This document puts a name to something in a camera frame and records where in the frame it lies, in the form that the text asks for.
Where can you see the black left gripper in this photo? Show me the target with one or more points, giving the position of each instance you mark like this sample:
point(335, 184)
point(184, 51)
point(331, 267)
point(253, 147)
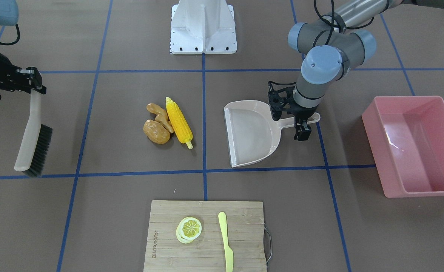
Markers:
point(301, 112)

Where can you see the beige plastic dustpan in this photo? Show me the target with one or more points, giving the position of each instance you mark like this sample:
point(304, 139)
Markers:
point(251, 132)

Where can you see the beige hand brush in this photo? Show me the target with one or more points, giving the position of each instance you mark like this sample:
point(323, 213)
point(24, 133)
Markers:
point(35, 141)

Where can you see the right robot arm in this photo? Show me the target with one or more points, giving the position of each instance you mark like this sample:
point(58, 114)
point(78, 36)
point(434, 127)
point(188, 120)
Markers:
point(9, 16)

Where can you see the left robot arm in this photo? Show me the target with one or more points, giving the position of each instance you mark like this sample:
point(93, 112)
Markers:
point(332, 45)

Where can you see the pink plastic bin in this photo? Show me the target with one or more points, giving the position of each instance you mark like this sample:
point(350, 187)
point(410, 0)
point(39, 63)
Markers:
point(406, 136)

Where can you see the bamboo cutting board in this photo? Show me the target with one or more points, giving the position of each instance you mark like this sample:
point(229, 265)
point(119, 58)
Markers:
point(245, 229)

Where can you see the yellow toy corn cob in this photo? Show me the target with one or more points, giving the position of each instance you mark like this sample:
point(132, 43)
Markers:
point(179, 123)

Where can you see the brown toy potato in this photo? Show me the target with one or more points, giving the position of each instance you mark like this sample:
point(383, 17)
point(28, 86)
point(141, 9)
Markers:
point(155, 132)

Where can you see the tan toy ginger root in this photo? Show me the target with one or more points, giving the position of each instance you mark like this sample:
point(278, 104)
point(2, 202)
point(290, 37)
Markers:
point(161, 116)

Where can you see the yellow plastic knife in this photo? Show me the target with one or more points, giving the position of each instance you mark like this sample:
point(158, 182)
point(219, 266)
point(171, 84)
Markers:
point(228, 252)

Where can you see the yellow toy lemon slice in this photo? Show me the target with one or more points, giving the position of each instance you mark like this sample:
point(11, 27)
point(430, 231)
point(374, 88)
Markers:
point(188, 230)

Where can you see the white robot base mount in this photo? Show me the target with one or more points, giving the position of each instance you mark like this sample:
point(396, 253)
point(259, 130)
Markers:
point(202, 27)

